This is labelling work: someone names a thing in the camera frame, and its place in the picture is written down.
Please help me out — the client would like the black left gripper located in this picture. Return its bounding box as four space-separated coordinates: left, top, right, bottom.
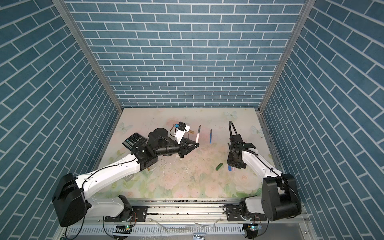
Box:
154 137 199 159

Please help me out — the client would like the white pink pen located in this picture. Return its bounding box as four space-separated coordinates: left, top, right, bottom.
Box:
195 125 201 143

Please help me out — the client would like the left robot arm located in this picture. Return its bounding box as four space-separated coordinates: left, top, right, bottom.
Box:
52 128 199 227

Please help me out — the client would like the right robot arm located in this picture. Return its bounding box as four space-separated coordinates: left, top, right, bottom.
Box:
227 121 302 221

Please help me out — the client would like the green pen cap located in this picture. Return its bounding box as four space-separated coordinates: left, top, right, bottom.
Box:
215 163 224 171

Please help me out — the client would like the black calculator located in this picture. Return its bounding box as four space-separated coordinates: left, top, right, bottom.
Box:
122 133 147 152

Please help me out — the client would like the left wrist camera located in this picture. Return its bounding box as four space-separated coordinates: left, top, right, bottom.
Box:
172 122 190 145

